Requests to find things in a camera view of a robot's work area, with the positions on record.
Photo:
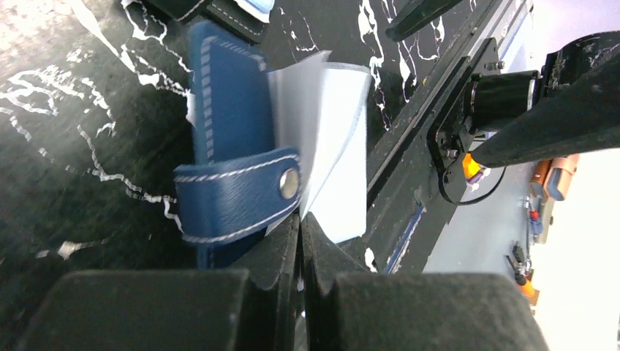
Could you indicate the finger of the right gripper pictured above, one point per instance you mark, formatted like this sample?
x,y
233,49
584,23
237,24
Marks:
x,y
415,15
583,117

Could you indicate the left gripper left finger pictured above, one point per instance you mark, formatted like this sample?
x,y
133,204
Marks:
x,y
248,306

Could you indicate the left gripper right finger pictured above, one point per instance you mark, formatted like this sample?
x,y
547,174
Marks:
x,y
350,308

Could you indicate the navy blue card holder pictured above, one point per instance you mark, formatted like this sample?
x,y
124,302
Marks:
x,y
269,142

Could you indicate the black card holder open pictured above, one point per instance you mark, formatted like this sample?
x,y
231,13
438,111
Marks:
x,y
245,18

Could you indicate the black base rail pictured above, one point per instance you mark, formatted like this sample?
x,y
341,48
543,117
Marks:
x,y
406,213

